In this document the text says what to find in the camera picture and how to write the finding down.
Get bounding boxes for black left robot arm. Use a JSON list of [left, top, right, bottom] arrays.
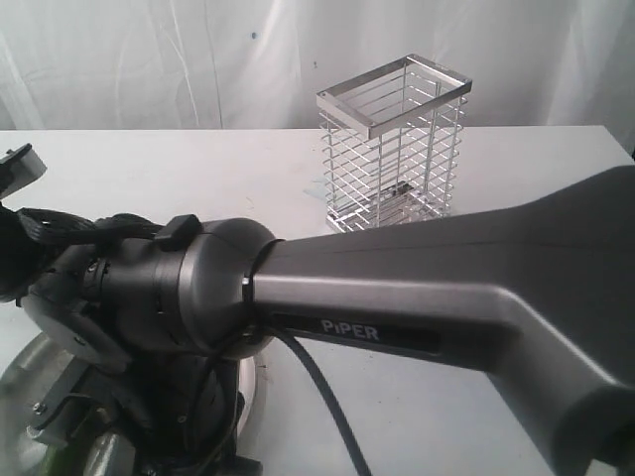
[[1, 206, 39, 302]]

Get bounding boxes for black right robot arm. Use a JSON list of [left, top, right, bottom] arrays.
[[1, 166, 634, 475]]

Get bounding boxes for black blue arm cable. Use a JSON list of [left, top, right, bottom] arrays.
[[19, 207, 373, 476]]

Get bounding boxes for round stainless steel plate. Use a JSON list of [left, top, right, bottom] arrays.
[[1, 334, 263, 475]]

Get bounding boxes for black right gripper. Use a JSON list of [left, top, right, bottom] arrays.
[[98, 390, 263, 475]]

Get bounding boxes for chrome wire utensil holder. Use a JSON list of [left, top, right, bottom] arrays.
[[317, 54, 472, 232]]

